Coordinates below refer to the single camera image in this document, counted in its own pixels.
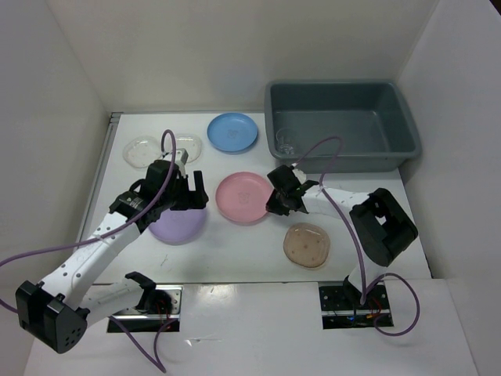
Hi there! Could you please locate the clear square dish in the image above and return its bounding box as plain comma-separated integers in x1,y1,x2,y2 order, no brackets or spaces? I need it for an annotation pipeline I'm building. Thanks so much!
122,136,163,169
175,133,203,164

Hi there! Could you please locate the brown translucent square dish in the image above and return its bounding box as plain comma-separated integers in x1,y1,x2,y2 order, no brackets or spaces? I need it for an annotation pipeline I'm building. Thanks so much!
283,222,331,269

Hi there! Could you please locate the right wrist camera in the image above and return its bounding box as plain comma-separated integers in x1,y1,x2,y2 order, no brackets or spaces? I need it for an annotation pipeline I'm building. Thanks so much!
293,168,307,184

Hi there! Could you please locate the clear glass cup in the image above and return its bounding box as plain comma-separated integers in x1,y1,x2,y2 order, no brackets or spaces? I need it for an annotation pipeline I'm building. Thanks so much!
276,128,297,155

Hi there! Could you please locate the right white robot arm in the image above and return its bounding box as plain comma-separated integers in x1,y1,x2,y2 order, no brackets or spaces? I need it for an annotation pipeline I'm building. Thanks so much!
266,165,418,308

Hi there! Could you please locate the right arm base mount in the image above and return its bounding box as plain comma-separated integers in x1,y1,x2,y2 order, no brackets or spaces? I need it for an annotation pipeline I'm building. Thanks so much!
318,282,394,330

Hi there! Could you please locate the purple plate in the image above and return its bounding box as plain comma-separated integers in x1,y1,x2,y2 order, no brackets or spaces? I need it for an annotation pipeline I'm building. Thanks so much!
148,209,207,244

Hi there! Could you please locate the aluminium table edge rail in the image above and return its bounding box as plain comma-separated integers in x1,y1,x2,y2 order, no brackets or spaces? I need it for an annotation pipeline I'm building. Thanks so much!
79,112,122,238

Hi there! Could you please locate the blue plate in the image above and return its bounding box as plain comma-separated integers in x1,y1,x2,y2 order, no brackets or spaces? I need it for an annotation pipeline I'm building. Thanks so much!
207,113,258,154

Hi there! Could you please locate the grey plastic bin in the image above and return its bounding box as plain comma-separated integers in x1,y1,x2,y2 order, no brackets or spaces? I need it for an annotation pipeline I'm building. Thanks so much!
264,79,422,173

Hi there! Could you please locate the pink plate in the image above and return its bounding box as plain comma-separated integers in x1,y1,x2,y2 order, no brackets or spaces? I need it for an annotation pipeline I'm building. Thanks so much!
214,172,272,225

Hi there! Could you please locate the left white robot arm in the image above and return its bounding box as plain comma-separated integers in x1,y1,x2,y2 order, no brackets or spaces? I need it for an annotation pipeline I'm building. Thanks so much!
16,160,208,354

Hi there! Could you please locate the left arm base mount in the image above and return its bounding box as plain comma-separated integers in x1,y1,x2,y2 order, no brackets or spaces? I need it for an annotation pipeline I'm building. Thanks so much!
113,284,183,334

